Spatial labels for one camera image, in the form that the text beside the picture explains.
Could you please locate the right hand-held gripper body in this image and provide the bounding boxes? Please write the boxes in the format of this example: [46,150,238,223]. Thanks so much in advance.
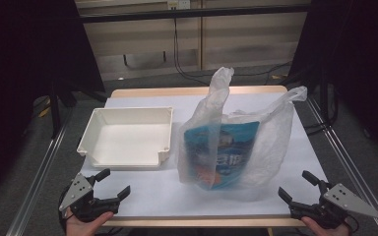
[289,182,378,230]

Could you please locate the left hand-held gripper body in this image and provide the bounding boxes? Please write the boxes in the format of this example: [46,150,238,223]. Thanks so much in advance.
[58,172,121,224]

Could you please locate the translucent white plastic bag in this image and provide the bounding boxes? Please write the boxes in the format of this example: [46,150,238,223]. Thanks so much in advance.
[176,66,309,202]

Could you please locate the blue snack pouch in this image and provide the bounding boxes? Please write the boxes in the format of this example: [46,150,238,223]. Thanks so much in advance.
[183,121,261,191]

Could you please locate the person's right hand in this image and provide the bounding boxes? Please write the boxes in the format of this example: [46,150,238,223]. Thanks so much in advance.
[299,215,350,236]

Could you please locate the person's left hand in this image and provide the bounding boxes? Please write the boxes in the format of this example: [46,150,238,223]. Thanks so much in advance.
[64,209,115,236]

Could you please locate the white table mat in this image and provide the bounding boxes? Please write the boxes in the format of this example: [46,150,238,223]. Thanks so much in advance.
[75,92,329,219]

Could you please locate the white plastic tray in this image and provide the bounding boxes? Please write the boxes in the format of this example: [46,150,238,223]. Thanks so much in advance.
[76,105,175,171]

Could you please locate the black metal stand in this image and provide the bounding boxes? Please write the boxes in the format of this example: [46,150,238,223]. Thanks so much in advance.
[47,78,109,139]
[299,65,335,126]

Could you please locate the wooden table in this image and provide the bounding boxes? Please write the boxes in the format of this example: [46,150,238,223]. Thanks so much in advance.
[75,85,329,228]

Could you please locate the black curtain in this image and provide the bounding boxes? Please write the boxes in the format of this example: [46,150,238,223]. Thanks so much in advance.
[288,0,378,165]
[0,0,106,207]

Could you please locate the black horizontal bar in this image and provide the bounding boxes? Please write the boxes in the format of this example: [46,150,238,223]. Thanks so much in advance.
[78,4,311,24]

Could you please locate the right hand-held gripper cable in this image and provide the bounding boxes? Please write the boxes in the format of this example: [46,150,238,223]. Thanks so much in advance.
[343,214,360,234]

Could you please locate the metal floor rail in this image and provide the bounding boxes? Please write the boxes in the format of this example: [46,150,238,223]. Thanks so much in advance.
[306,96,378,236]
[5,107,77,236]

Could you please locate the black U-shaped cable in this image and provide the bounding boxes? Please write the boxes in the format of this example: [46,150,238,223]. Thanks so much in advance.
[122,50,167,71]

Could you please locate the black power cable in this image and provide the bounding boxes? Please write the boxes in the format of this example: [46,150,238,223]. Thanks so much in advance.
[172,9,293,88]

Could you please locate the white wall socket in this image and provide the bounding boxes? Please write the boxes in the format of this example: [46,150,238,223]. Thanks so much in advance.
[166,0,191,10]

